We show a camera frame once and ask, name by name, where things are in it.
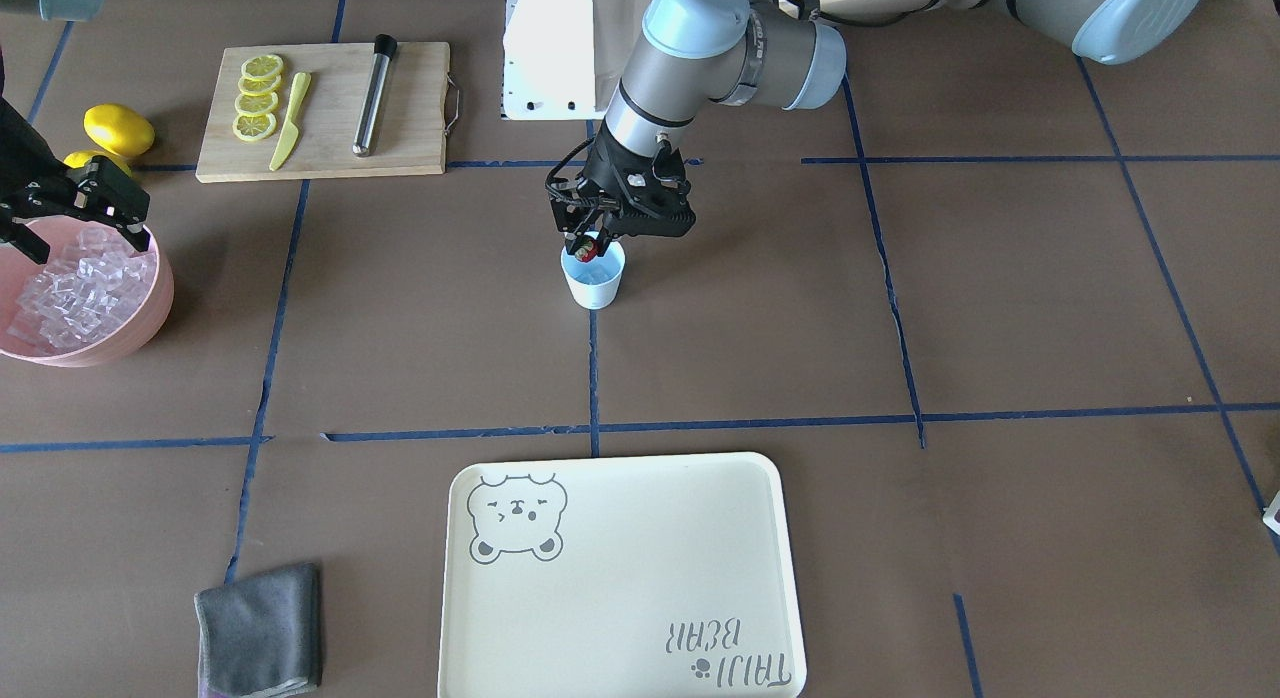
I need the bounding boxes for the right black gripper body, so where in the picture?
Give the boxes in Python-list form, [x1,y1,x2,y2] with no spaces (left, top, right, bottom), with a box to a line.
[1,100,104,224]

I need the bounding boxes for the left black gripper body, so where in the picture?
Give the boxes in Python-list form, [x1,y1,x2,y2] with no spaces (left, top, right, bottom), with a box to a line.
[582,138,691,216]

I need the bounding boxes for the red strawberry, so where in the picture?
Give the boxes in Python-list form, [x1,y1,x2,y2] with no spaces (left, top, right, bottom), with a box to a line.
[573,236,600,263]

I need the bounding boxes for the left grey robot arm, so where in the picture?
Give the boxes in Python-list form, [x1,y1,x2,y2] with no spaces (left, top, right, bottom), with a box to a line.
[545,0,1201,263]

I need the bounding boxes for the light blue cup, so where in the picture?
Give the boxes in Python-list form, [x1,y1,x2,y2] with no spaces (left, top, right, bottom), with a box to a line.
[559,242,626,310]

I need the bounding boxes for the clear ice cubes pile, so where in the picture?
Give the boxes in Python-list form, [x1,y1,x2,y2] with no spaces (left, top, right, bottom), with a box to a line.
[5,228,157,357]

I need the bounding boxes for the pink bowl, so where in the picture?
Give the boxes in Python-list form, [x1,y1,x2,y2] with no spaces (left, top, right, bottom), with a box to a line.
[0,216,175,368]

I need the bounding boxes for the whole yellow lemon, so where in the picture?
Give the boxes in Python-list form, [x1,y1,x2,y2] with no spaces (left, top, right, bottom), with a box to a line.
[61,150,133,179]
[83,104,156,160]

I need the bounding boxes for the lemon slice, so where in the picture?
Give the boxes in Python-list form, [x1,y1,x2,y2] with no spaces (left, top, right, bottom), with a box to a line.
[230,113,278,143]
[236,91,279,117]
[237,74,282,97]
[239,54,285,79]

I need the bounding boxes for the wooden cutting board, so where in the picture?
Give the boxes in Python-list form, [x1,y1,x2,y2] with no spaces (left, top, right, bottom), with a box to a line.
[195,42,451,183]

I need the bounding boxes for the yellow plastic knife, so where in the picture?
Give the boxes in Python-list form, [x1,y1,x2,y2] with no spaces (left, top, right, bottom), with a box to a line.
[268,72,312,172]

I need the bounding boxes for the steel muddler black tip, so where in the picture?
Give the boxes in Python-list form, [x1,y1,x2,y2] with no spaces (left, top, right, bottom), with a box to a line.
[352,35,398,159]

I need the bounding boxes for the cream bear tray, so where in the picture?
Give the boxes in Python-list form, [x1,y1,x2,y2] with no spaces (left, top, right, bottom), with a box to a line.
[436,452,808,697]

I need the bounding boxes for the grey folded cloth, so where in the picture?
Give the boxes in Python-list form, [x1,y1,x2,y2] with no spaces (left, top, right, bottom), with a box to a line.
[193,562,323,697]

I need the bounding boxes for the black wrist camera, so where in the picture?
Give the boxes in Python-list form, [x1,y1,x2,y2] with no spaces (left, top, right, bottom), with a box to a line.
[607,204,696,238]

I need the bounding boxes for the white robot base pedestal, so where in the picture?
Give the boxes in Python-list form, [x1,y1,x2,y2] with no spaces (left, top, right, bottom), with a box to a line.
[500,0,650,120]

